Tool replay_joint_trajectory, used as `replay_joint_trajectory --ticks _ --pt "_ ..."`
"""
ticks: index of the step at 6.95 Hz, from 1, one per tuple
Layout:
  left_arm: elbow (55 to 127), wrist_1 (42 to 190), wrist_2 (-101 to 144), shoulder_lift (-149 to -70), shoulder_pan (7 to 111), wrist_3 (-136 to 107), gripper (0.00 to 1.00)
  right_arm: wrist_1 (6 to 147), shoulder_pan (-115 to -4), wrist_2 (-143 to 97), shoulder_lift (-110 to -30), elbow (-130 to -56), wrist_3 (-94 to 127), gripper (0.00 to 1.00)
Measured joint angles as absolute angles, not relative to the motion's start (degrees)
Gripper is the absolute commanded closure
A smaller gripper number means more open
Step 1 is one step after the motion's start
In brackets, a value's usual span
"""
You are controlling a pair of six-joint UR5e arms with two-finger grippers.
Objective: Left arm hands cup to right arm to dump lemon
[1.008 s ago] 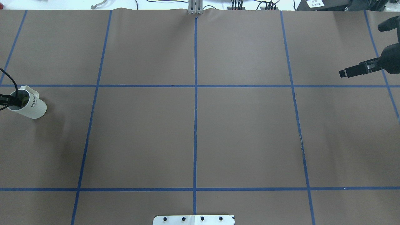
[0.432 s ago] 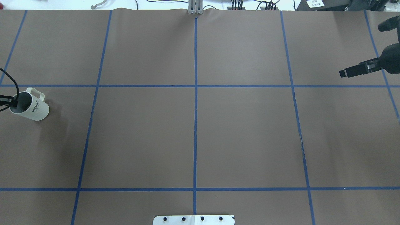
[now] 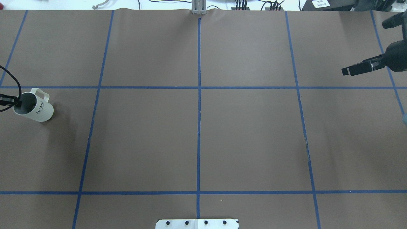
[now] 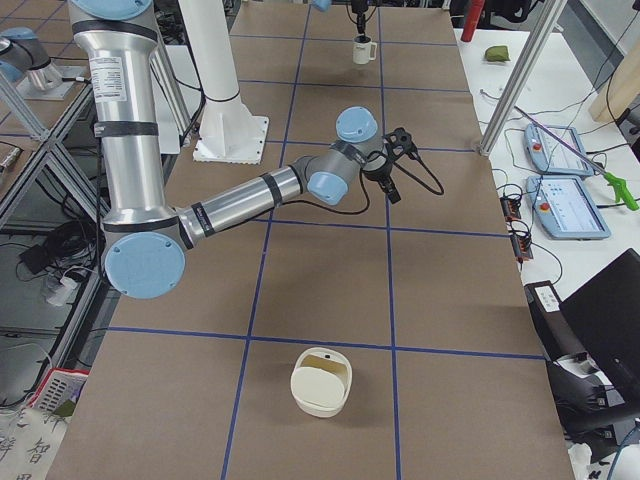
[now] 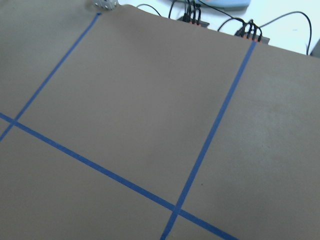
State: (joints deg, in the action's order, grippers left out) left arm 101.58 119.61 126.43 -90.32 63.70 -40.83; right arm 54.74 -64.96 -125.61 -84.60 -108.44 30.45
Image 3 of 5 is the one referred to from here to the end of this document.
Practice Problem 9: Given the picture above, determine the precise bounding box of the white ribbed HOME mug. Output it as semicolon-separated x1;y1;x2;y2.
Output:
13;87;54;122

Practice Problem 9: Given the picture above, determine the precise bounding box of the brown paper table mat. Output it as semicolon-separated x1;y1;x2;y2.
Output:
1;9;406;229

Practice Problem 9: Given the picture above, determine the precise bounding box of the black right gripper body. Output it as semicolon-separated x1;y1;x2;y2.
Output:
383;41;407;72

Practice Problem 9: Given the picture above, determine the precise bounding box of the white metal mounting plate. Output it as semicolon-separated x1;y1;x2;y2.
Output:
155;219;239;229

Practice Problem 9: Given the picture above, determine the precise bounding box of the black orange connector block left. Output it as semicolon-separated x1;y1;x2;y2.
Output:
231;0;250;10

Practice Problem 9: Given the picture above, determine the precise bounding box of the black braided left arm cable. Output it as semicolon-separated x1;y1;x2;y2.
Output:
0;66;22;112

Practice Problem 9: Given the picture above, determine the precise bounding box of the black box with label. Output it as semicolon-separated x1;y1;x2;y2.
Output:
299;0;405;12

